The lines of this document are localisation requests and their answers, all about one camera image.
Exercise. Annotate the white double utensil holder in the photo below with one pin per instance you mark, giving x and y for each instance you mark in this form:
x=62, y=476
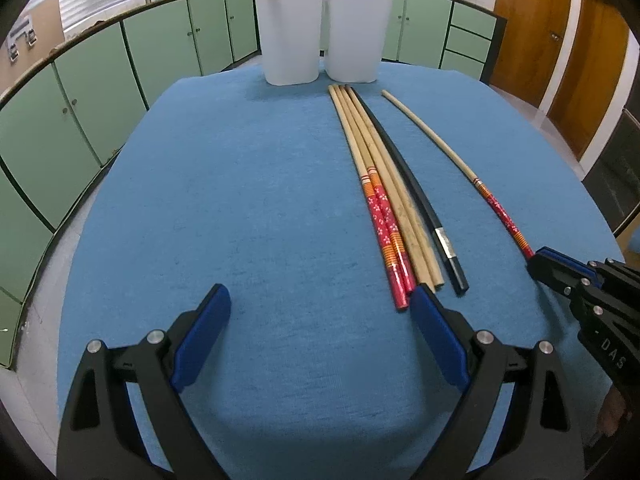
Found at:
x=302, y=38

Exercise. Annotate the curved red-handled bamboo chopstick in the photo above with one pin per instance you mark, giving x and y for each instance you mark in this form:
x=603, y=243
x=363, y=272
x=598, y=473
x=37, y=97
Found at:
x=478, y=184

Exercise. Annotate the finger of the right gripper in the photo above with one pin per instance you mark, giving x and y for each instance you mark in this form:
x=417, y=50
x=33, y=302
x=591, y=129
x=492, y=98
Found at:
x=559, y=272

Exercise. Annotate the blue table mat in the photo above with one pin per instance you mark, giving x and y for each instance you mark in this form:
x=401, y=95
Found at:
x=230, y=180

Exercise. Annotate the cardboard board with latches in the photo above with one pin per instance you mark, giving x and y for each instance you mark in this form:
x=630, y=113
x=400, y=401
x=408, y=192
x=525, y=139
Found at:
x=33, y=37

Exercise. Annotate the red orange patterned chopstick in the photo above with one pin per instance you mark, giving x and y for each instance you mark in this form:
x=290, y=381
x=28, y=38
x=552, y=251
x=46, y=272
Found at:
x=390, y=261

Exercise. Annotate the black chopstick silver band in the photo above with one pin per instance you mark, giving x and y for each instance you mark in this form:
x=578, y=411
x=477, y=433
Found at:
x=430, y=218

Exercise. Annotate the person's right hand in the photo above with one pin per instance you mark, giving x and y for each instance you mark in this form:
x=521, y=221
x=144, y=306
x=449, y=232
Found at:
x=613, y=412

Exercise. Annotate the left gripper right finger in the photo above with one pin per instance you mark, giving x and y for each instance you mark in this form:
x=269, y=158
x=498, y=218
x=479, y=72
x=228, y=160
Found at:
x=540, y=436

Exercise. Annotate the brown wooden door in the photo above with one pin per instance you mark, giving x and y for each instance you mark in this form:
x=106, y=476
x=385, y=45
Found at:
x=530, y=47
x=591, y=75

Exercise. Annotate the green lower kitchen cabinets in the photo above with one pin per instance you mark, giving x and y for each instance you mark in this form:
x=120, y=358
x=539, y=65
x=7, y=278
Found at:
x=69, y=116

